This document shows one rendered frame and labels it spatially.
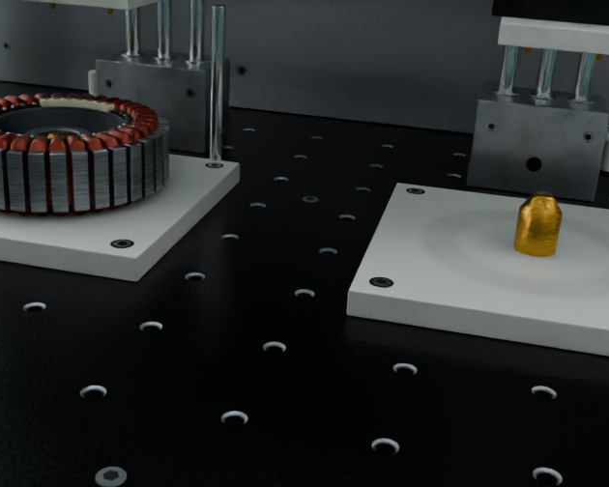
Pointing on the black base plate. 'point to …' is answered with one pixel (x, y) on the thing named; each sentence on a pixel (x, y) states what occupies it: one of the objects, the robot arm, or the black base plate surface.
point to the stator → (70, 153)
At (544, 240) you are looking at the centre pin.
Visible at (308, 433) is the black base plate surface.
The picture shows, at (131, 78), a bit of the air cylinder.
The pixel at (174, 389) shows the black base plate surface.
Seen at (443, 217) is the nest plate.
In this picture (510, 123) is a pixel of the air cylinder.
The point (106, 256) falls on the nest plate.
